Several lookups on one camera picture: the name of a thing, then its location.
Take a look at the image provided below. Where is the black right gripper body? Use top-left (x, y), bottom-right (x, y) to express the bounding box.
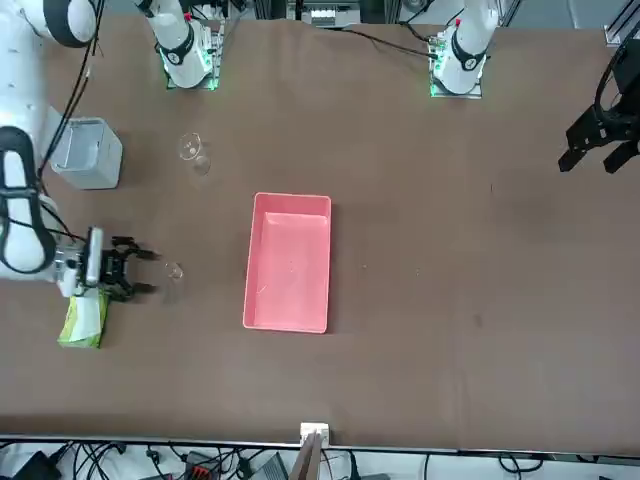
top-left (101, 247), bottom-right (130, 293)

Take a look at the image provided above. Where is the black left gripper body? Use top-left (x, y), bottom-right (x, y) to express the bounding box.
top-left (602, 38), bottom-right (640, 124)

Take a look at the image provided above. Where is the small glass beaker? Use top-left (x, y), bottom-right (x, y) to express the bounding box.
top-left (163, 259), bottom-right (186, 289)

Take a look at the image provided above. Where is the green tissue pack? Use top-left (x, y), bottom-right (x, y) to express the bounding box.
top-left (56, 292), bottom-right (112, 350)

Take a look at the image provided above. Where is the white flip-lid bin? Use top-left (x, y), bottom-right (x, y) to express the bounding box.
top-left (49, 117), bottom-right (124, 190)

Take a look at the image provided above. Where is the large glass beaker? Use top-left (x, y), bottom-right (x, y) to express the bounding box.
top-left (176, 131), bottom-right (212, 176)

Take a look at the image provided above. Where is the pink plastic container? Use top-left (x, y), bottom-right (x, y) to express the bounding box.
top-left (241, 191), bottom-right (333, 335)

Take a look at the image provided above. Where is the aluminium corner profile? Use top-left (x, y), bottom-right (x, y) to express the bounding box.
top-left (602, 0), bottom-right (640, 49)

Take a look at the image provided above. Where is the red and black connector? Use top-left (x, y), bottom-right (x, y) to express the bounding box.
top-left (182, 452), bottom-right (221, 480)

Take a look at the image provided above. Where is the large black power brick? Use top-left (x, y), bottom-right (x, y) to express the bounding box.
top-left (9, 449), bottom-right (64, 480)

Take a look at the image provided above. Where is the white power strip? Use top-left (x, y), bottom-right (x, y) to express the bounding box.
top-left (307, 4), bottom-right (351, 26)

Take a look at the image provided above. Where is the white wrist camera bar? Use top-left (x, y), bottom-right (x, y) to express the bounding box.
top-left (84, 226), bottom-right (105, 287)

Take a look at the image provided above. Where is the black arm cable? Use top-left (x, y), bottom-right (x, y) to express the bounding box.
top-left (34, 0), bottom-right (107, 246)

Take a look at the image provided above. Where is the black cable on table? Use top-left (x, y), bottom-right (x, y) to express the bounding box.
top-left (319, 24), bottom-right (436, 57)

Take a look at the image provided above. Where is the white post bracket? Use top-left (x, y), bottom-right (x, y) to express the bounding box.
top-left (299, 422), bottom-right (331, 446)

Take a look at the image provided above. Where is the aluminium frame post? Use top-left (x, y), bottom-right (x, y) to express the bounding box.
top-left (292, 432), bottom-right (324, 480)

